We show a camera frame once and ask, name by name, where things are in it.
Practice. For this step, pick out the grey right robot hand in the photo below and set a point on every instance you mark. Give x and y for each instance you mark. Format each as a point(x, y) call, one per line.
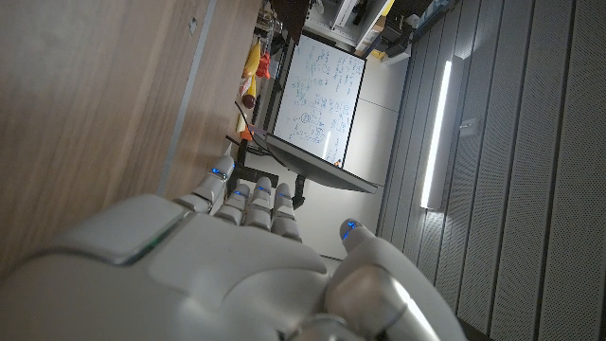
point(213, 284)

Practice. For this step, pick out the orange cube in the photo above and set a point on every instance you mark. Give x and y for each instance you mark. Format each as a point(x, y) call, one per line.
point(246, 134)

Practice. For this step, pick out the black computer monitor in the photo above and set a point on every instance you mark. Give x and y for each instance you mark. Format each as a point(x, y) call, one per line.
point(322, 169)

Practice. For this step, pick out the pale yellow block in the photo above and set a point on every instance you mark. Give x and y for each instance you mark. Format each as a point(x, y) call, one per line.
point(240, 122)

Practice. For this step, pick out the dark red plum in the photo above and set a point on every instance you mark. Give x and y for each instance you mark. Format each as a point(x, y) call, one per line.
point(249, 100)

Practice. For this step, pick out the small yellow banana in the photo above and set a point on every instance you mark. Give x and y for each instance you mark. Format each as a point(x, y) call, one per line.
point(252, 86)

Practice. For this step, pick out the red and white candy box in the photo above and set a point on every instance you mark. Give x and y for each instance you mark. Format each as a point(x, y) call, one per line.
point(243, 84)

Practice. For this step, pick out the whiteboard with blue writing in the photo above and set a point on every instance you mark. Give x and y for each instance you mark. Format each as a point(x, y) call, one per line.
point(317, 95)

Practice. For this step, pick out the red toy pepper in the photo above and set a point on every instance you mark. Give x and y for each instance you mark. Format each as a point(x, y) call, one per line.
point(263, 66)

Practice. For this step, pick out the large yellow banana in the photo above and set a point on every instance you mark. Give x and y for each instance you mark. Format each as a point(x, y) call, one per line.
point(253, 58)

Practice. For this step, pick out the ceiling light bar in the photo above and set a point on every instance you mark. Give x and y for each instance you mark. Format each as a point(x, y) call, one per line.
point(436, 137)

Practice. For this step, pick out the white shelf unit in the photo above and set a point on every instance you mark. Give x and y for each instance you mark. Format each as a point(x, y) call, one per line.
point(345, 13)

